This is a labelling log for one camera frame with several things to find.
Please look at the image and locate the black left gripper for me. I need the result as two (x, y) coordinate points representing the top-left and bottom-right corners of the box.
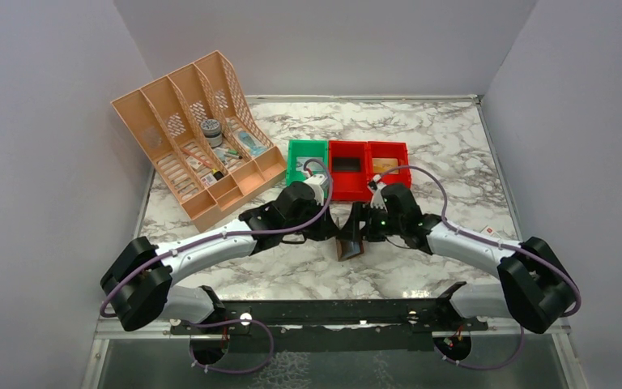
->
(283, 197), (339, 242)

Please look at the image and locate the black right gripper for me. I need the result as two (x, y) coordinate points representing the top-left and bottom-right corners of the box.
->
(338, 200), (404, 242)

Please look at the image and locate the brown leather card holder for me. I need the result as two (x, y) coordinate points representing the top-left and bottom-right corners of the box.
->
(335, 238), (364, 262)

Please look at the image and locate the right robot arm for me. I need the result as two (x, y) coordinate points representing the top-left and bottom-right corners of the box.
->
(336, 184), (578, 334)

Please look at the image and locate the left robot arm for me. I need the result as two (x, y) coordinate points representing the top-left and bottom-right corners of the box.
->
(100, 174), (336, 333)

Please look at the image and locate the silver card in green bin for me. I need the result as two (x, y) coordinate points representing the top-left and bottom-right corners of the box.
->
(295, 156), (322, 172)

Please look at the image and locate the black card in red bin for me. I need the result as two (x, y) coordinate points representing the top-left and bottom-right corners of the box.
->
(332, 157), (362, 173)

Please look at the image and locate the gold card in red bin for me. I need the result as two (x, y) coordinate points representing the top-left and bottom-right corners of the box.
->
(372, 157), (399, 174)

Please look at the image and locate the red plastic bin middle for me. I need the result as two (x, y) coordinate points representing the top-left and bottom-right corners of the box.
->
(329, 140), (371, 202)

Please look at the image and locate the red plastic bin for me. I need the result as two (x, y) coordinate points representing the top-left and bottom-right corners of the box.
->
(329, 140), (371, 202)
(368, 141), (412, 188)

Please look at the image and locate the green plastic bin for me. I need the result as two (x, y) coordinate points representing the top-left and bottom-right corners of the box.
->
(286, 139), (329, 186)

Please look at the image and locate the blue packet in organizer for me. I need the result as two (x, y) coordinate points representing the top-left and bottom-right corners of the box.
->
(236, 130), (267, 157)

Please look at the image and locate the red plastic bin right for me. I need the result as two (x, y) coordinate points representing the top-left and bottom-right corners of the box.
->
(368, 141), (412, 188)

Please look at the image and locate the green pen in organizer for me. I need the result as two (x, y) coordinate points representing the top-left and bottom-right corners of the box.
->
(224, 151), (242, 160)

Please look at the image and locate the red pencil in organizer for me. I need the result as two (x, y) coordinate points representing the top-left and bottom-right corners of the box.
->
(181, 147), (212, 171)

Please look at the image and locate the silver round tin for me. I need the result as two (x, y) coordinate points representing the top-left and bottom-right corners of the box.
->
(199, 118), (223, 148)

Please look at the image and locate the peach plastic file organizer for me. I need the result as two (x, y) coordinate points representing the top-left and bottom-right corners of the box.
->
(112, 51), (287, 231)

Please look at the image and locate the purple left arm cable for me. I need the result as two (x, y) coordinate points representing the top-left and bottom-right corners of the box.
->
(99, 158), (334, 318)

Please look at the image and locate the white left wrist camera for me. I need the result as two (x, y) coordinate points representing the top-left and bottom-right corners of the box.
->
(303, 173), (329, 206)

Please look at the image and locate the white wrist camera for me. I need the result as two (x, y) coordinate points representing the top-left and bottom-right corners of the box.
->
(303, 173), (329, 206)
(369, 178), (386, 211)

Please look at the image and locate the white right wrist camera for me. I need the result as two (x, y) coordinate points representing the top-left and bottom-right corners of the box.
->
(369, 178), (386, 211)

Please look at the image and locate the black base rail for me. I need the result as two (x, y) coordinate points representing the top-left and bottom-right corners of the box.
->
(170, 282), (488, 353)

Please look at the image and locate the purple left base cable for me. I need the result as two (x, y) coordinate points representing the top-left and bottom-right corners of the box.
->
(188, 318), (275, 376)

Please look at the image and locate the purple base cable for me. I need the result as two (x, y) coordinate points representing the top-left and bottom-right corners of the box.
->
(188, 318), (275, 376)
(432, 321), (526, 372)

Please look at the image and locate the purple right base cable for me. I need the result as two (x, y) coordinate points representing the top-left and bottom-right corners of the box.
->
(432, 321), (526, 372)

